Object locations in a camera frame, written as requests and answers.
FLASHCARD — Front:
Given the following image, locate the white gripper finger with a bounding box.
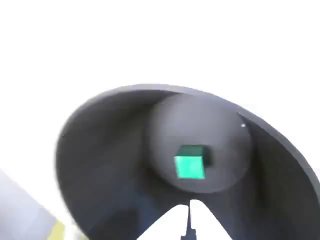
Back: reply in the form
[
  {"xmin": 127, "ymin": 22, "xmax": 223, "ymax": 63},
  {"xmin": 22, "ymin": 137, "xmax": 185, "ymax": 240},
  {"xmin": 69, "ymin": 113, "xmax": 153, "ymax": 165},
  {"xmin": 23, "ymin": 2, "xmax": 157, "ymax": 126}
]
[
  {"xmin": 189, "ymin": 198, "xmax": 236, "ymax": 240},
  {"xmin": 136, "ymin": 203, "xmax": 190, "ymax": 240}
]

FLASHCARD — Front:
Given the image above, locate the small green cube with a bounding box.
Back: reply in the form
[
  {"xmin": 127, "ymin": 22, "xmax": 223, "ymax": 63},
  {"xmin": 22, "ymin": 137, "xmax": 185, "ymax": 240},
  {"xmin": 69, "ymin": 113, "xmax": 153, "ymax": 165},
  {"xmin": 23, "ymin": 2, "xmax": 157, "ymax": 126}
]
[{"xmin": 173, "ymin": 144, "xmax": 212, "ymax": 181}]

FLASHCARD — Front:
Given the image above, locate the light green robot base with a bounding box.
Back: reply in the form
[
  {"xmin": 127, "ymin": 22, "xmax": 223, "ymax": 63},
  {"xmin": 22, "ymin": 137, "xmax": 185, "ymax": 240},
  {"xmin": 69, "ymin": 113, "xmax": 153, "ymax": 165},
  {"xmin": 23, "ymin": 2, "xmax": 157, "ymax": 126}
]
[{"xmin": 47, "ymin": 219, "xmax": 66, "ymax": 240}]

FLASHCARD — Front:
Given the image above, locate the black cylindrical pot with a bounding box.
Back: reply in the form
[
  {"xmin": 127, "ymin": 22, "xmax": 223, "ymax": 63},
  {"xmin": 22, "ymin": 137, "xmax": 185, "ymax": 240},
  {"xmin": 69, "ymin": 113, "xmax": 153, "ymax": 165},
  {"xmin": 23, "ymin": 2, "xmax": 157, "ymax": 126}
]
[{"xmin": 54, "ymin": 83, "xmax": 320, "ymax": 240}]

